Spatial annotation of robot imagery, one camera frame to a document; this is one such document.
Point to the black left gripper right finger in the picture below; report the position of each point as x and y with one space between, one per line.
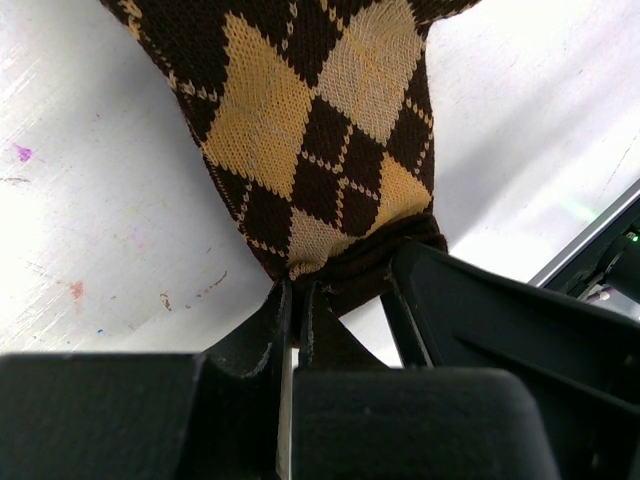
355 418

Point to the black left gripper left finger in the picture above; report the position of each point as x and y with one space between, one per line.
217 414

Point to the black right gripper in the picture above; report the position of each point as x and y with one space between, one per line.
580 362

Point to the brown tan argyle sock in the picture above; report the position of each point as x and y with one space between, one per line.
314 122

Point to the aluminium table frame rail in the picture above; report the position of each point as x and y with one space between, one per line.
585 240

